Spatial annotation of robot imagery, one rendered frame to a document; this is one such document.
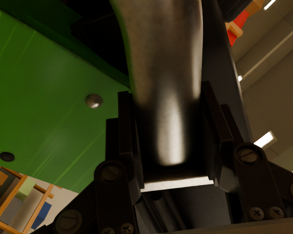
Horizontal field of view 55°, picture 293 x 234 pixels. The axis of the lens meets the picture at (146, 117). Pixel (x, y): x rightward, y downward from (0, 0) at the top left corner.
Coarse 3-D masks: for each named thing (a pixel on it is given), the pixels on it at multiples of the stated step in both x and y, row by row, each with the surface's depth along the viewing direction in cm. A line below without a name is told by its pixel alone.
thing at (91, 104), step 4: (88, 96) 17; (92, 96) 17; (96, 96) 17; (88, 100) 17; (92, 100) 17; (96, 100) 17; (100, 100) 17; (88, 104) 17; (92, 104) 17; (96, 104) 17; (100, 104) 17; (92, 108) 17; (96, 108) 18
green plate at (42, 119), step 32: (0, 0) 14; (32, 0) 19; (0, 32) 14; (32, 32) 14; (64, 32) 19; (0, 64) 15; (32, 64) 16; (64, 64) 16; (96, 64) 16; (0, 96) 17; (32, 96) 17; (64, 96) 17; (0, 128) 18; (32, 128) 19; (64, 128) 19; (96, 128) 19; (0, 160) 20; (32, 160) 21; (64, 160) 21; (96, 160) 21
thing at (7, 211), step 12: (0, 180) 568; (24, 180) 595; (12, 192) 554; (24, 192) 581; (48, 192) 608; (12, 204) 549; (48, 204) 598; (0, 216) 517; (12, 216) 532; (36, 216) 558; (0, 228) 521; (12, 228) 512; (24, 228) 573
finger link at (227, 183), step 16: (208, 80) 13; (208, 96) 13; (208, 112) 12; (224, 112) 13; (208, 128) 12; (224, 128) 11; (208, 144) 12; (224, 144) 11; (208, 160) 12; (224, 160) 11; (208, 176) 13; (224, 176) 11; (288, 176) 10; (288, 192) 10
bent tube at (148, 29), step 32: (128, 0) 8; (160, 0) 8; (192, 0) 9; (128, 32) 9; (160, 32) 9; (192, 32) 9; (128, 64) 11; (160, 64) 10; (192, 64) 10; (160, 96) 11; (192, 96) 11; (160, 128) 12; (192, 128) 12; (160, 160) 13; (192, 160) 14
